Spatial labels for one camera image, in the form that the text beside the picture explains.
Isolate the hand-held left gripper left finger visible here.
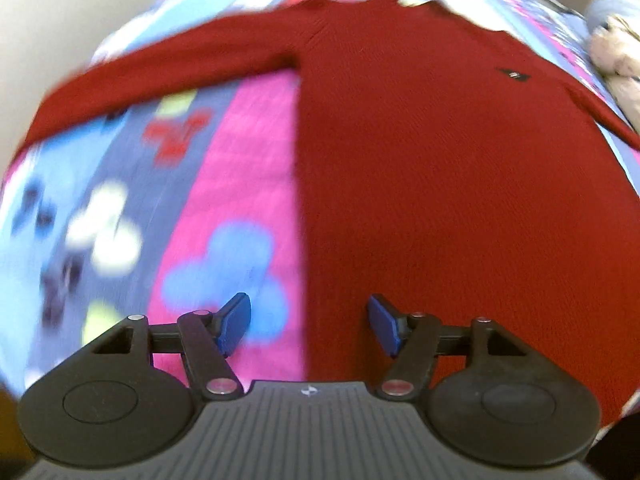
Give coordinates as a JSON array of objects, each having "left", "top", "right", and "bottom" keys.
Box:
[{"left": 89, "top": 292, "right": 252, "bottom": 402}]

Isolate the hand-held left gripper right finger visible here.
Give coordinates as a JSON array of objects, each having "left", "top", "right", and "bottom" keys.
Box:
[{"left": 367, "top": 295, "right": 530, "bottom": 402}]

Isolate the beige star print quilt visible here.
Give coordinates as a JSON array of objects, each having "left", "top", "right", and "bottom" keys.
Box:
[{"left": 587, "top": 14, "right": 640, "bottom": 92}]

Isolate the printed striped floral blanket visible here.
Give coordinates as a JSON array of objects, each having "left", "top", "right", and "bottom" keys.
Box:
[{"left": 0, "top": 0, "right": 640, "bottom": 413}]

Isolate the red knitted sweater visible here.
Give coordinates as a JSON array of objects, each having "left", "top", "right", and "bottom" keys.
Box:
[{"left": 20, "top": 0, "right": 640, "bottom": 428}]

